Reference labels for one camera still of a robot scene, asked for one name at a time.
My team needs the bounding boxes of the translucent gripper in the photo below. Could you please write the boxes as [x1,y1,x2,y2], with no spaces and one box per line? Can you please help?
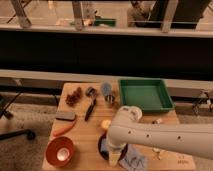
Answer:
[108,149,125,166]

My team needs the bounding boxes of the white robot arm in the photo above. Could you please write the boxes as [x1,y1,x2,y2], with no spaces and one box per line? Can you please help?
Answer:
[106,106,213,166]

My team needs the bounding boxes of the clear plastic bag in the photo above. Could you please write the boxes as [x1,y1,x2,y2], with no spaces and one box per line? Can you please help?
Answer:
[119,145,147,171]

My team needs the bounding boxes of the yellow round fruit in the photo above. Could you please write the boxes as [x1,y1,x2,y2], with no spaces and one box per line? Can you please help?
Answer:
[101,120,111,131]

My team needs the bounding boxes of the metal cup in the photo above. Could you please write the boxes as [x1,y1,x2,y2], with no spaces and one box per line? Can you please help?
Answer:
[104,94,115,104]

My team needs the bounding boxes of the small white cup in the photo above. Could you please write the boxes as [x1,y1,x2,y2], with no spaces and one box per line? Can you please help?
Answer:
[57,148,69,161]

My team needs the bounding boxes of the red bowl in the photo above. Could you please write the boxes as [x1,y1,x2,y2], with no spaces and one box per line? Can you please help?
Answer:
[45,136,74,167]

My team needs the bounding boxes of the grey brown block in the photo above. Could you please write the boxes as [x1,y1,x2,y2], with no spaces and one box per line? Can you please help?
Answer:
[56,111,75,121]

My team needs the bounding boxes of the orange carrot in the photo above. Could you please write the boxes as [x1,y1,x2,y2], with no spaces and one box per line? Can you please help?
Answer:
[53,121,76,137]

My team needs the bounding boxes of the blue lid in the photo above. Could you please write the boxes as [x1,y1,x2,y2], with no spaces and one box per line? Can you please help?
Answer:
[101,82,112,96]

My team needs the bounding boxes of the green plastic tray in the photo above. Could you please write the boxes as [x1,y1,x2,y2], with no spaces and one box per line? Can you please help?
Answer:
[119,79,174,113]

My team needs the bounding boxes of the black chair base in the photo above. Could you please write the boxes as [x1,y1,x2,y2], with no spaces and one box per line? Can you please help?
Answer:
[0,92,36,140]

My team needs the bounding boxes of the green box in background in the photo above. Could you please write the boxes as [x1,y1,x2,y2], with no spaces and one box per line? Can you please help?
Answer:
[94,18,116,27]

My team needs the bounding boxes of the person in background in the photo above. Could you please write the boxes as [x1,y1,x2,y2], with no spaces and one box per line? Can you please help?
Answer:
[127,0,155,27]

